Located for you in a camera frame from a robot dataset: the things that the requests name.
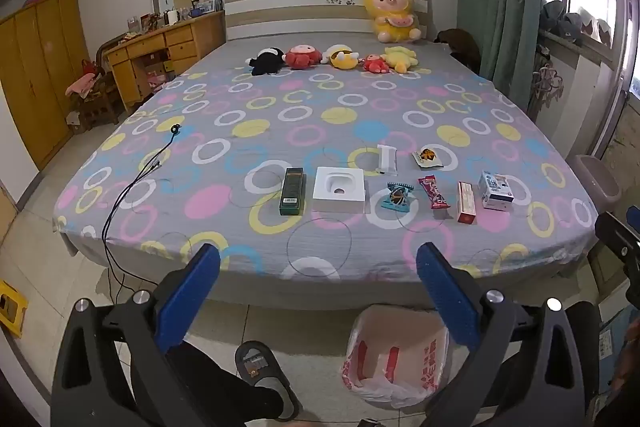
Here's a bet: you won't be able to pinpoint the wooden striped headboard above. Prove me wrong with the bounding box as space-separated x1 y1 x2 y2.
223 0 433 42

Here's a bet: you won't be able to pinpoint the red round plush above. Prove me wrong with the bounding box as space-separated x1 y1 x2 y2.
285 45 321 72

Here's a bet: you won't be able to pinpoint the white tray box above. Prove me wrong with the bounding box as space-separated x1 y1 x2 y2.
313 166 368 214

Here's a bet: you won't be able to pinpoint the yellow stool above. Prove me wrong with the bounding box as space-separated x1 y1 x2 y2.
0 279 30 339

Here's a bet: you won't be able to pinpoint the wooden chair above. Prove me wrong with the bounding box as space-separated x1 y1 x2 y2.
65 62 122 134

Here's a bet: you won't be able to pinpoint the white trash bin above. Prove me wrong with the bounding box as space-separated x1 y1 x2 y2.
345 304 451 408

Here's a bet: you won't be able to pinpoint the clutter of desk items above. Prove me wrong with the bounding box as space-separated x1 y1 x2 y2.
122 0 224 40

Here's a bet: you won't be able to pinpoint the wooden desk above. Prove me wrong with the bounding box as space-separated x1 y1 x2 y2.
103 10 227 114

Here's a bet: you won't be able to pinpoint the bed with circle patterned sheet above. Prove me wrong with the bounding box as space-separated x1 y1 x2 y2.
52 38 601 313

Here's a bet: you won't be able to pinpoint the grey waste bin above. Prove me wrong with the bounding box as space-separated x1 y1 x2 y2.
567 154 624 219

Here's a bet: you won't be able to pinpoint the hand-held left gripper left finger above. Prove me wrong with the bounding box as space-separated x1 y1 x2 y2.
50 243 223 427

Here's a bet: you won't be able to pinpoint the person's leg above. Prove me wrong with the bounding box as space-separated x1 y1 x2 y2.
167 341 287 427
564 301 602 408

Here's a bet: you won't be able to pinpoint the black cable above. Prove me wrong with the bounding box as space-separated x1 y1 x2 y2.
101 124 184 310

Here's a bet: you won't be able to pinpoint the person's left leg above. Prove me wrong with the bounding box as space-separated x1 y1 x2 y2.
167 341 287 427

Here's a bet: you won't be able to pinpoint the ornate metal stand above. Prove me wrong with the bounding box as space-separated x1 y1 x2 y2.
529 46 564 120

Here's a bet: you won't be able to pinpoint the black and white plush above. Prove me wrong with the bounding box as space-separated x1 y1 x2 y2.
249 47 286 77

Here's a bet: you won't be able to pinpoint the dark green box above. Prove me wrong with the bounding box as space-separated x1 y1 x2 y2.
278 167 306 216

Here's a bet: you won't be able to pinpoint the small red plush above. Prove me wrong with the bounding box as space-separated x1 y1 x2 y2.
361 54 390 74

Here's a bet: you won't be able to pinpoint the trash bin with plastic bag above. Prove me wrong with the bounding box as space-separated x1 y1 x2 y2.
341 304 454 411

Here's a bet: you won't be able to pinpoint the clothes on windowsill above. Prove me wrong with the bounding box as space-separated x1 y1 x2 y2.
542 0 614 46

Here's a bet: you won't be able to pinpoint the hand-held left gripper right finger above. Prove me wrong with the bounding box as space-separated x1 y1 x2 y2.
415 242 601 427

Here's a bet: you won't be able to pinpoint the yellow wooden wardrobe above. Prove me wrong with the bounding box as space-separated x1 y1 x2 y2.
0 0 92 174

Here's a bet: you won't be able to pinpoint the red snack bar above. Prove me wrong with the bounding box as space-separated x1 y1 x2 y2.
417 175 450 210

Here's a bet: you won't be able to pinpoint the blue snack packet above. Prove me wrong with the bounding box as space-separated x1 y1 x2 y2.
380 181 413 212

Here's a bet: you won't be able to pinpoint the cardboard box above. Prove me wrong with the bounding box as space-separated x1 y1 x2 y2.
598 302 640 389

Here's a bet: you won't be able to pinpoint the pink cloth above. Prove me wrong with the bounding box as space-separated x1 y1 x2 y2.
64 72 97 98

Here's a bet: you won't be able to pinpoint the yellow duck plush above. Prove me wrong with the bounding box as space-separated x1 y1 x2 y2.
382 46 420 74

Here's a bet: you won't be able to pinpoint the yellow and white plush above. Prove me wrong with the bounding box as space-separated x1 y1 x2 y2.
322 44 361 70

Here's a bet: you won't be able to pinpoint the orange and white snack packet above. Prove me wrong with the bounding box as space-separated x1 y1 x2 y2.
411 147 445 170

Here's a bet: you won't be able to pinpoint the dark brown chair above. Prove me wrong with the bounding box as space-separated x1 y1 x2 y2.
433 28 482 76

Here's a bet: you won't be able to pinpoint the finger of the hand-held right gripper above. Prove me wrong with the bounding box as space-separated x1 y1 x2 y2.
594 211 640 309

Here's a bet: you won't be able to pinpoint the black slipper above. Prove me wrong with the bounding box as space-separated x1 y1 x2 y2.
234 340 302 422

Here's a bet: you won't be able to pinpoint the blue and white carton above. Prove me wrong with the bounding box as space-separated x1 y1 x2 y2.
477 170 516 210

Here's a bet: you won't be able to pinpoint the large yellow pig plush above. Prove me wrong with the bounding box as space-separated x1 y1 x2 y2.
363 0 432 44

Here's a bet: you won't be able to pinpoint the person's right leg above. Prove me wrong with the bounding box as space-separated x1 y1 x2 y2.
564 301 602 408

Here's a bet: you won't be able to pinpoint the red and white box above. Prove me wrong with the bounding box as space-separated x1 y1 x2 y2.
456 180 476 226

